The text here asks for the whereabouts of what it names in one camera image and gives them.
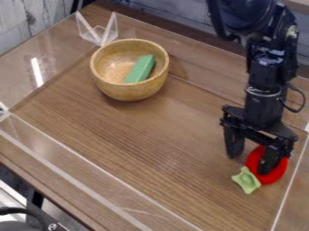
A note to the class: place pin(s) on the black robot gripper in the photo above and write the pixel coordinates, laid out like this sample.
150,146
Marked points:
257,122

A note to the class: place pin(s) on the red plush strawberry toy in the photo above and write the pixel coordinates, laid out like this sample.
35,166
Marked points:
255,174

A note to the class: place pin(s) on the black table frame bracket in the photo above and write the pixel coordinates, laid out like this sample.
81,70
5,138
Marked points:
39,219

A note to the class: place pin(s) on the clear acrylic tray wall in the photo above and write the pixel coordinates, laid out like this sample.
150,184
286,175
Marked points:
138,166

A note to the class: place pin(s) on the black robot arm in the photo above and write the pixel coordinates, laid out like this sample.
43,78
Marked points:
265,24

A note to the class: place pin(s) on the clear acrylic corner bracket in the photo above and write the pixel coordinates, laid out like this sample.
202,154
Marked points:
98,35

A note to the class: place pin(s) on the green rectangular block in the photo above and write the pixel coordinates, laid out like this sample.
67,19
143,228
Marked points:
142,69

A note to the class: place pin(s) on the light wooden bowl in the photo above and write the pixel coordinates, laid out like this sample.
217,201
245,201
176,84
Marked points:
111,63

